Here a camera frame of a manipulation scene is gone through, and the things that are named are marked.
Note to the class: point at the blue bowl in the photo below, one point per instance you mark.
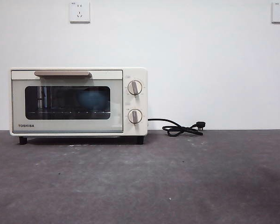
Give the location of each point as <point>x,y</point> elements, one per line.
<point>91,100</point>

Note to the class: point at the cream Toshiba toaster oven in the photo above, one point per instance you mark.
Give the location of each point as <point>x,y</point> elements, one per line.
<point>135,130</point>

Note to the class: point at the beige oven knob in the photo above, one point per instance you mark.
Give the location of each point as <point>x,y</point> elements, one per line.
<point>134,116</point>
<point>134,87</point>

